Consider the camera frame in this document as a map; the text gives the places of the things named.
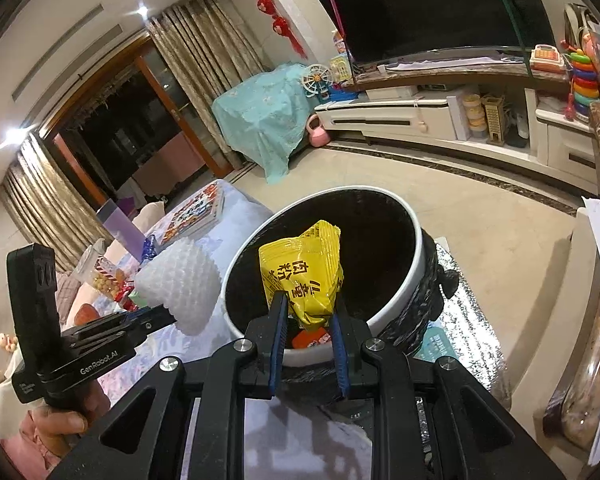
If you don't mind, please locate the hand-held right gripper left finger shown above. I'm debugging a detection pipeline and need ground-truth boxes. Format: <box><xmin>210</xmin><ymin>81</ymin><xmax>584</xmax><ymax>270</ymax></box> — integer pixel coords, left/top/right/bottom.
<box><xmin>47</xmin><ymin>290</ymin><xmax>291</xmax><ymax>480</ymax></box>

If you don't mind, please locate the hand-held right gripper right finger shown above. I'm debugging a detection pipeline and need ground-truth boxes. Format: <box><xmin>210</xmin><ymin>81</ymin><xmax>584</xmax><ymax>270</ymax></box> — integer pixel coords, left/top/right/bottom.
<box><xmin>328</xmin><ymin>305</ymin><xmax>566</xmax><ymax>480</ymax></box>

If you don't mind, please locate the white foam fruit net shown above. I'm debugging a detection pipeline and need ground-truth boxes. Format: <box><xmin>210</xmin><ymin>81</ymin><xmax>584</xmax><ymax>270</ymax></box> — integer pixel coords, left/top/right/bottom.
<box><xmin>136</xmin><ymin>237</ymin><xmax>222</xmax><ymax>337</ymax></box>

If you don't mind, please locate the yellow snack packet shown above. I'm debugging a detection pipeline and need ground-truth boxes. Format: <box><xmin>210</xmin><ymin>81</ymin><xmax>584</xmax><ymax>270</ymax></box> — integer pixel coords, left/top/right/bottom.
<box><xmin>258</xmin><ymin>219</ymin><xmax>345</xmax><ymax>332</ymax></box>

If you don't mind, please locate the white-rimmed bin with black bag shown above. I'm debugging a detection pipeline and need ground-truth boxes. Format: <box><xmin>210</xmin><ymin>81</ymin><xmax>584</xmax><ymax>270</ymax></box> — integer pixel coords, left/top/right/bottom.
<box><xmin>220</xmin><ymin>186</ymin><xmax>462</xmax><ymax>403</ymax></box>

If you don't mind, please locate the person's left forearm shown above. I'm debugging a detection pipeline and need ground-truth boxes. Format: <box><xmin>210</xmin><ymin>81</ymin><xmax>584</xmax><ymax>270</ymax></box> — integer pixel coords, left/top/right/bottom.
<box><xmin>0</xmin><ymin>410</ymin><xmax>56</xmax><ymax>480</ymax></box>

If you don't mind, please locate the person's left hand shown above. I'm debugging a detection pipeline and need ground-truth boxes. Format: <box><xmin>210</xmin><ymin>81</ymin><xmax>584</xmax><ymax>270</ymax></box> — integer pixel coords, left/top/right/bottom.
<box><xmin>27</xmin><ymin>380</ymin><xmax>112</xmax><ymax>458</ymax></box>

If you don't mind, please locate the orange packet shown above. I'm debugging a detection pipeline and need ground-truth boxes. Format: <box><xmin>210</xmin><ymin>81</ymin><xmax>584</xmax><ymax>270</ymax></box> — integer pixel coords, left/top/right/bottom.
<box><xmin>292</xmin><ymin>327</ymin><xmax>332</xmax><ymax>351</ymax></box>

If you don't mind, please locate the clear jar of sweets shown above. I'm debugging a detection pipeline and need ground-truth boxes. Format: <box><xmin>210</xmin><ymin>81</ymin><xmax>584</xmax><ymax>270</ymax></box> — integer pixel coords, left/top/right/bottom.
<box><xmin>74</xmin><ymin>239</ymin><xmax>133</xmax><ymax>303</ymax></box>

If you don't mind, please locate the purple box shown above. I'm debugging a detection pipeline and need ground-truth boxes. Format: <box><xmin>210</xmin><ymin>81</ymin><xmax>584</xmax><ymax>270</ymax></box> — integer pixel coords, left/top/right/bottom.
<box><xmin>96</xmin><ymin>199</ymin><xmax>147</xmax><ymax>261</ymax></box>

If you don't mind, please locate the beige patterned curtain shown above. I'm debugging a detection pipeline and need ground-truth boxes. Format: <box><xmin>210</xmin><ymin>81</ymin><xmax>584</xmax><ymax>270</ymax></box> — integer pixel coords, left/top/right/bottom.
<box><xmin>146</xmin><ymin>0</ymin><xmax>267</xmax><ymax>171</ymax></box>
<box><xmin>0</xmin><ymin>131</ymin><xmax>112</xmax><ymax>272</ymax></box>

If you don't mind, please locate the colourful car picture book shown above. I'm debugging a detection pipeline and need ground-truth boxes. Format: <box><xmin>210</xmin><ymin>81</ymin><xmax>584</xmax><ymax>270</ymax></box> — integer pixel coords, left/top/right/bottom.
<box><xmin>157</xmin><ymin>182</ymin><xmax>226</xmax><ymax>248</ymax></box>

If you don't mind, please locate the pink toy kettle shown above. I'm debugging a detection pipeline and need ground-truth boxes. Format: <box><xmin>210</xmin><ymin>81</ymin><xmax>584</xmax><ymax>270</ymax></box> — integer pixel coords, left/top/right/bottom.
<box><xmin>305</xmin><ymin>114</ymin><xmax>329</xmax><ymax>147</ymax></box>

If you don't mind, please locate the wooden glass sliding door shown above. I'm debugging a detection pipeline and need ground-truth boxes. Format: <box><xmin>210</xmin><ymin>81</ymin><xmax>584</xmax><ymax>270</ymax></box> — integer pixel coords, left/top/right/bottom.
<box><xmin>39</xmin><ymin>30</ymin><xmax>237</xmax><ymax>202</ymax></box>

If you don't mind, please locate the teal covered furniture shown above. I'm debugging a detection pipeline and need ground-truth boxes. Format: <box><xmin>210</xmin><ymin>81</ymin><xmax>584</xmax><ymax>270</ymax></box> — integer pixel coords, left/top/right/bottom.
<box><xmin>211</xmin><ymin>62</ymin><xmax>314</xmax><ymax>185</ymax></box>

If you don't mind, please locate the white television cabinet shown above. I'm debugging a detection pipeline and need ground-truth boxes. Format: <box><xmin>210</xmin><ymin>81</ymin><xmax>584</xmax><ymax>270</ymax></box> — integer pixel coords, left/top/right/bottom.
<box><xmin>314</xmin><ymin>50</ymin><xmax>600</xmax><ymax>197</ymax></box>

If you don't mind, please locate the ceiling air vent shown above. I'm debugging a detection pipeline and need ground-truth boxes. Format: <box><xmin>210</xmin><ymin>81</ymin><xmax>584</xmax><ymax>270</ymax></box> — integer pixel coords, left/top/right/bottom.
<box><xmin>11</xmin><ymin>4</ymin><xmax>105</xmax><ymax>102</ymax></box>

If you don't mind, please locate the toy ferris wheel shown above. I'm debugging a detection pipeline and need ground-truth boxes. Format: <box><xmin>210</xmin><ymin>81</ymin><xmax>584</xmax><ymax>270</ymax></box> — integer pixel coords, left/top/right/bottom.
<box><xmin>301</xmin><ymin>62</ymin><xmax>336</xmax><ymax>99</ymax></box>

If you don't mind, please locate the white box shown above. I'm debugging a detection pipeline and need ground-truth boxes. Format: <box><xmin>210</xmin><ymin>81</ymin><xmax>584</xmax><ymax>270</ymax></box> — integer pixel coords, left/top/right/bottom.
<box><xmin>446</xmin><ymin>87</ymin><xmax>473</xmax><ymax>142</ymax></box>

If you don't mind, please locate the stack of round tubs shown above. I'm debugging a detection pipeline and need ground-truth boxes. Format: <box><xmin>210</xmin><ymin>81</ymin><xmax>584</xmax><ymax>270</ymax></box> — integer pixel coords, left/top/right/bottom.
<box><xmin>462</xmin><ymin>93</ymin><xmax>484</xmax><ymax>139</ymax></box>

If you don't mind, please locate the colourful toy panel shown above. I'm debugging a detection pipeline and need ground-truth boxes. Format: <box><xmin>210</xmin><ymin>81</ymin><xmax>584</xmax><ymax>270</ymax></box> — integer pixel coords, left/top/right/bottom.
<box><xmin>328</xmin><ymin>55</ymin><xmax>354</xmax><ymax>84</ymax></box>

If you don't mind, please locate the yellow perforated stand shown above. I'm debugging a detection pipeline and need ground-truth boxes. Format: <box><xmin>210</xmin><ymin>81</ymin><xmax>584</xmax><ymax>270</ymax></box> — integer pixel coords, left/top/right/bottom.
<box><xmin>480</xmin><ymin>95</ymin><xmax>507</xmax><ymax>147</ymax></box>

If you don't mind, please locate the black shoe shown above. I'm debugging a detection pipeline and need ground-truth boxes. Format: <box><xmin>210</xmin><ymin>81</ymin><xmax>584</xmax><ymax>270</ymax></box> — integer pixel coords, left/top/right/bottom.
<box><xmin>509</xmin><ymin>110</ymin><xmax>529</xmax><ymax>149</ymax></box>

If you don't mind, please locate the red hanging decoration with tassel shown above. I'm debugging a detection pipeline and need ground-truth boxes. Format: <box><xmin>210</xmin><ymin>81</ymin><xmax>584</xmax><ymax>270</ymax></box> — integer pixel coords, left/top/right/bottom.
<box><xmin>271</xmin><ymin>16</ymin><xmax>309</xmax><ymax>59</ymax></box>

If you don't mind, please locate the toy cash register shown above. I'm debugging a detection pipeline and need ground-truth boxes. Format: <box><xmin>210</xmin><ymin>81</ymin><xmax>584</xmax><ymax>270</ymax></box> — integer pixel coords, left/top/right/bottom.
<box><xmin>529</xmin><ymin>44</ymin><xmax>569</xmax><ymax>79</ymax></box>

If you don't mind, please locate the black television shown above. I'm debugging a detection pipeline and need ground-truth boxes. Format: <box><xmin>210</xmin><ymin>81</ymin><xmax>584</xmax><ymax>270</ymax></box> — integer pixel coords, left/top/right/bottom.
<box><xmin>306</xmin><ymin>0</ymin><xmax>557</xmax><ymax>67</ymax></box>

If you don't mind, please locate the pink pig toy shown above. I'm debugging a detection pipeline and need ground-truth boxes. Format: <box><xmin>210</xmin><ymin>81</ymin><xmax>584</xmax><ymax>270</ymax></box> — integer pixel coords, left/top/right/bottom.
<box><xmin>582</xmin><ymin>30</ymin><xmax>600</xmax><ymax>62</ymax></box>

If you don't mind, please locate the pink strap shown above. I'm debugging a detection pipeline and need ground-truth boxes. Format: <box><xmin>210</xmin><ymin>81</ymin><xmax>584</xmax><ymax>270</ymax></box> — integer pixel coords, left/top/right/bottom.
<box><xmin>319</xmin><ymin>0</ymin><xmax>354</xmax><ymax>63</ymax></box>

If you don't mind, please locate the rainbow ring stacker toy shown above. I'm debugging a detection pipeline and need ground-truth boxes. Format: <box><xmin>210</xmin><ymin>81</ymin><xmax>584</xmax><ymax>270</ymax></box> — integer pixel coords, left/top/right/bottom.
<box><xmin>564</xmin><ymin>47</ymin><xmax>599</xmax><ymax>122</ymax></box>

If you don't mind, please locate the green strap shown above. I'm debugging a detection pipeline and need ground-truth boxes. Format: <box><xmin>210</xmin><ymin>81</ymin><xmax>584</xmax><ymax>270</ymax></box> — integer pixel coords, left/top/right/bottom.
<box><xmin>489</xmin><ymin>0</ymin><xmax>537</xmax><ymax>80</ymax></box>

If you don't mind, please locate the beige strap bag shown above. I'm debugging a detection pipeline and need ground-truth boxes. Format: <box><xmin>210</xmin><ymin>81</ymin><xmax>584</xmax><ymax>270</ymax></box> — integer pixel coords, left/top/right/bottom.
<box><xmin>562</xmin><ymin>2</ymin><xmax>599</xmax><ymax>51</ymax></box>

